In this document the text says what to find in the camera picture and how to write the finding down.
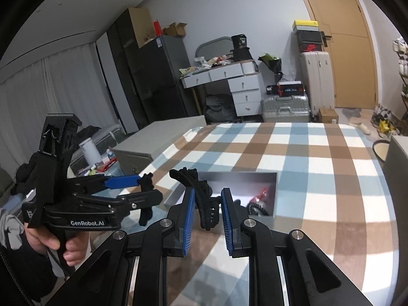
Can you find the black wrapped bouquet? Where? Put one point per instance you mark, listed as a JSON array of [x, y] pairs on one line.
[[271, 65]]

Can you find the dark tall wardrobe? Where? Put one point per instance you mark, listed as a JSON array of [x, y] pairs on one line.
[[124, 76]]

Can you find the small cardboard box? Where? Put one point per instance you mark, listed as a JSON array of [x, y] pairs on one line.
[[328, 115]]

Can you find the black dotted hair claw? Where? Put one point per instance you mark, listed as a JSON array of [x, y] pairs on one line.
[[204, 204]]

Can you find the clutter on white desk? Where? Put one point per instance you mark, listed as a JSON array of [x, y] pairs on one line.
[[207, 65]]

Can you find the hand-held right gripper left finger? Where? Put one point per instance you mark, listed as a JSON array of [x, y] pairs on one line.
[[188, 220]]

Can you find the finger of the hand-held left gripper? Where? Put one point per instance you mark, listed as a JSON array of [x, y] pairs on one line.
[[134, 201], [121, 181]]

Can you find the round waste bin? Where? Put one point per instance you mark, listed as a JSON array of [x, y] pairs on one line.
[[381, 151]]

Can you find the beige slippers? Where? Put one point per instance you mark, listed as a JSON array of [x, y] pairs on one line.
[[360, 127]]

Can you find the grey flat panel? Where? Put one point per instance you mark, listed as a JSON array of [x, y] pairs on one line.
[[397, 169]]

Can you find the grey bag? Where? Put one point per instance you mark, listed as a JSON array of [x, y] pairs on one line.
[[220, 110]]

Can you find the plaid blanket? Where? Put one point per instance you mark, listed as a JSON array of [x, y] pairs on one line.
[[302, 181]]

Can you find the grey metal cabinet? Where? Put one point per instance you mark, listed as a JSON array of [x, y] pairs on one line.
[[153, 143]]

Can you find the black and red box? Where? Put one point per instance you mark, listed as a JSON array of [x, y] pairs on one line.
[[287, 89]]

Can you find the black dotted scrunchie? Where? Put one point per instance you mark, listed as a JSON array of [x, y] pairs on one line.
[[258, 207]]

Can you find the small red accessory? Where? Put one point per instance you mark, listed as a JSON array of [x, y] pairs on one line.
[[262, 194]]

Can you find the large cardboard box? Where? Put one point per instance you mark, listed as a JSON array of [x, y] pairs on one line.
[[142, 27]]

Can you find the white desk with drawers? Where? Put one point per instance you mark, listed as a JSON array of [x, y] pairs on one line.
[[236, 86]]

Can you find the stack of shoe boxes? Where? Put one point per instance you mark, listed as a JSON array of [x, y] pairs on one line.
[[307, 36]]

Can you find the open cardboard box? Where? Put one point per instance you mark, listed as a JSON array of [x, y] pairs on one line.
[[174, 29]]

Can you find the silver suitcase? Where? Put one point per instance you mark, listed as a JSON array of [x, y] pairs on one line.
[[285, 110]]

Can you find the grey arched mirror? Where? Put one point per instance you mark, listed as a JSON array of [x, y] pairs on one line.
[[210, 47]]

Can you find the person's left hand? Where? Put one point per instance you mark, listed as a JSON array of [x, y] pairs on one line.
[[41, 240]]

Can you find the white suitcase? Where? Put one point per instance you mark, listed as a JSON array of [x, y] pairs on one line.
[[317, 83]]

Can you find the white curtain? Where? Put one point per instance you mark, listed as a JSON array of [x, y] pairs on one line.
[[47, 102]]

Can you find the wooden door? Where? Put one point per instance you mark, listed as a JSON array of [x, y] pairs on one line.
[[344, 44]]

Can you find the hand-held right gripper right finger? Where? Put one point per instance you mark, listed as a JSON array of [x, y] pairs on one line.
[[228, 223]]

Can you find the person's left forearm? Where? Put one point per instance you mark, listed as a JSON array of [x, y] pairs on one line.
[[19, 277]]

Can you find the grey rectangular box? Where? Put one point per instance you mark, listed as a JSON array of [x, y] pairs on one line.
[[242, 181]]

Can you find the shoes on floor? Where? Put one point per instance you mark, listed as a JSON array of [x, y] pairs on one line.
[[384, 119]]

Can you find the dark refrigerator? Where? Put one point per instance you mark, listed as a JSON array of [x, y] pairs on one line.
[[165, 79]]

